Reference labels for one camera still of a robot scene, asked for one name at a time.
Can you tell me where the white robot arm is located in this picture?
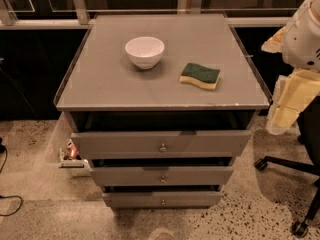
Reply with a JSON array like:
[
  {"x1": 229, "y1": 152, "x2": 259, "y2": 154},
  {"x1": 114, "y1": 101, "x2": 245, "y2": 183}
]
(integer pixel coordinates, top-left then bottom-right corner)
[{"x1": 261, "y1": 0, "x2": 320, "y2": 135}]

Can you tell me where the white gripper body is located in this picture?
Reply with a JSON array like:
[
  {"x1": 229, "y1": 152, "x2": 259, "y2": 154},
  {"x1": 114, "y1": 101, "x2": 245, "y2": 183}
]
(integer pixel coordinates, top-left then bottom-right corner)
[{"x1": 282, "y1": 0, "x2": 320, "y2": 70}]

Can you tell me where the metal window frame rail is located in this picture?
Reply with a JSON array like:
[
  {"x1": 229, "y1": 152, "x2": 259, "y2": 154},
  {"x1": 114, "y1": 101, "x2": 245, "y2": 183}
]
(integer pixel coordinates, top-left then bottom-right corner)
[{"x1": 0, "y1": 0, "x2": 304, "y2": 29}]

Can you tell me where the grey top drawer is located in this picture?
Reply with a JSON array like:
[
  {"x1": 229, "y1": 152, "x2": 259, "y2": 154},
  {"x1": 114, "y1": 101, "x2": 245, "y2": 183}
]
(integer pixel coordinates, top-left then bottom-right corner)
[{"x1": 71, "y1": 130, "x2": 251, "y2": 160}]

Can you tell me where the white ceramic bowl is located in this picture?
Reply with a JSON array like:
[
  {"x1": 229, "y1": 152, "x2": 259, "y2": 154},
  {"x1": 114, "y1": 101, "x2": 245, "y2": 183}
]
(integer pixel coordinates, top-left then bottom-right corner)
[{"x1": 125, "y1": 36, "x2": 165, "y2": 70}]

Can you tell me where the clear plastic storage bin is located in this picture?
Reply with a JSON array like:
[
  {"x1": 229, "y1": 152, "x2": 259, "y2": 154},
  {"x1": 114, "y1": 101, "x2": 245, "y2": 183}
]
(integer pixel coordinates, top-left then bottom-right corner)
[{"x1": 46, "y1": 114, "x2": 90, "y2": 177}]

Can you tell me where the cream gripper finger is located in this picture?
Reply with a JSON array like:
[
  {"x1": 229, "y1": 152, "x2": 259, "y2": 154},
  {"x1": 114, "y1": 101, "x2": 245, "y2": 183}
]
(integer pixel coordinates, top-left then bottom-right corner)
[
  {"x1": 266, "y1": 69, "x2": 320, "y2": 135},
  {"x1": 261, "y1": 27, "x2": 285, "y2": 53}
]

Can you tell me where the grey middle drawer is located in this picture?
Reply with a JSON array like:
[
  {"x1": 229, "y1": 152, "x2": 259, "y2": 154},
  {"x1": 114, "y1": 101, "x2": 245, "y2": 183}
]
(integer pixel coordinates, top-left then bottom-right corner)
[{"x1": 90, "y1": 166, "x2": 233, "y2": 186}]

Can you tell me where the black floor cable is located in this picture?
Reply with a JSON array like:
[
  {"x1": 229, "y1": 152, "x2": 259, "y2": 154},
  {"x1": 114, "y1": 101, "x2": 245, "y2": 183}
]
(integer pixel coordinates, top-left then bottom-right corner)
[{"x1": 0, "y1": 137, "x2": 24, "y2": 218}]

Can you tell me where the grey drawer cabinet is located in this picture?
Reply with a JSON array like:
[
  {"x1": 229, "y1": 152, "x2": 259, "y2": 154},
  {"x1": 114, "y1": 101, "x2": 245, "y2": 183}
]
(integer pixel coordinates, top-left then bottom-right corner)
[{"x1": 55, "y1": 14, "x2": 269, "y2": 194}]

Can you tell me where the green and yellow sponge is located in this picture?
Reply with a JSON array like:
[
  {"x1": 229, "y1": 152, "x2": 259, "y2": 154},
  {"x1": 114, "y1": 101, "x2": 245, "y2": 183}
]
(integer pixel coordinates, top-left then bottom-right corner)
[{"x1": 179, "y1": 63, "x2": 220, "y2": 90}]

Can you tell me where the grey bottom drawer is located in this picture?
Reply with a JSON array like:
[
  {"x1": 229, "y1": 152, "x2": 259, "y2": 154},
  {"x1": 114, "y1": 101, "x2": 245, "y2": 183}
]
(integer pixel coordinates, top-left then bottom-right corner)
[{"x1": 102, "y1": 191, "x2": 222, "y2": 209}]

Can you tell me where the black office chair base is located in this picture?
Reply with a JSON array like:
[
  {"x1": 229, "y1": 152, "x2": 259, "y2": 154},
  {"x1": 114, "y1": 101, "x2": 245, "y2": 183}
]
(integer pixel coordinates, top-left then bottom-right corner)
[{"x1": 254, "y1": 96, "x2": 320, "y2": 238}]

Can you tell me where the grey drawer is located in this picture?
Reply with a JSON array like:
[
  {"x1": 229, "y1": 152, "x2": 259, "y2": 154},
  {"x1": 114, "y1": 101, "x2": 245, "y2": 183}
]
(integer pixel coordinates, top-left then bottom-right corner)
[
  {"x1": 90, "y1": 166, "x2": 233, "y2": 186},
  {"x1": 71, "y1": 130, "x2": 251, "y2": 160},
  {"x1": 102, "y1": 191, "x2": 222, "y2": 209}
]

